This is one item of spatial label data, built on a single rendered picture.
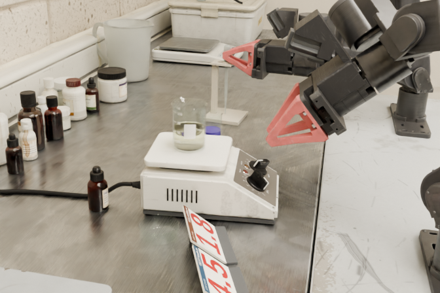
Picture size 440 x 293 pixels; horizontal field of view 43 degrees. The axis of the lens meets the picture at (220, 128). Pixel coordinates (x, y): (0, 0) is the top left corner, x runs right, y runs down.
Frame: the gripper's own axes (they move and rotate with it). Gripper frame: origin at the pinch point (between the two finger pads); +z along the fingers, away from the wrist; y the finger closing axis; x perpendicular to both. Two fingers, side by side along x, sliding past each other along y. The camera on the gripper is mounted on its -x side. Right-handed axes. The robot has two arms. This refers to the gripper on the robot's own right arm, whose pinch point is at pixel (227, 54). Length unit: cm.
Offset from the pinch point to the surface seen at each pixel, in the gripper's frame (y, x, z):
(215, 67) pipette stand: 0.5, 2.9, 2.4
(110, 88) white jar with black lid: 1.1, 10.5, 28.0
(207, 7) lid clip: -66, 1, 28
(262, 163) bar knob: 34.0, 8.3, -16.8
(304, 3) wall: -110, 3, 3
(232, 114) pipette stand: -0.9, 13.5, -1.4
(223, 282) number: 59, 13, -19
